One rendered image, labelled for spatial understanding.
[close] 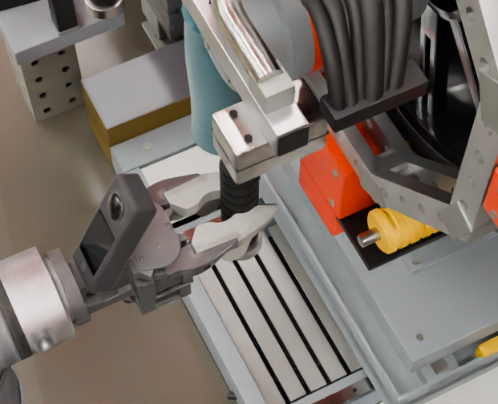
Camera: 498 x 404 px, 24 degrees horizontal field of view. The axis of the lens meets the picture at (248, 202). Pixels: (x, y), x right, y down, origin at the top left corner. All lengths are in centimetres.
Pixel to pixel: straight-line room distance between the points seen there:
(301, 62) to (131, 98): 90
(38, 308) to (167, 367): 90
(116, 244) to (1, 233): 106
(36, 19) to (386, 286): 64
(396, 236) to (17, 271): 55
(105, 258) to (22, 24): 76
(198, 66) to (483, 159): 43
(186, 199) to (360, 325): 75
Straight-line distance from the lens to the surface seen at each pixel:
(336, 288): 181
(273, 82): 95
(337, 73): 95
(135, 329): 195
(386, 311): 172
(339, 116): 96
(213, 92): 141
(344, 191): 145
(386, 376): 174
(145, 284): 107
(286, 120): 96
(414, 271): 174
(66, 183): 210
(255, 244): 114
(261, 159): 100
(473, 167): 111
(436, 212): 123
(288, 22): 113
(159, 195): 109
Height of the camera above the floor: 177
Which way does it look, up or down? 60 degrees down
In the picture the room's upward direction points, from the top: straight up
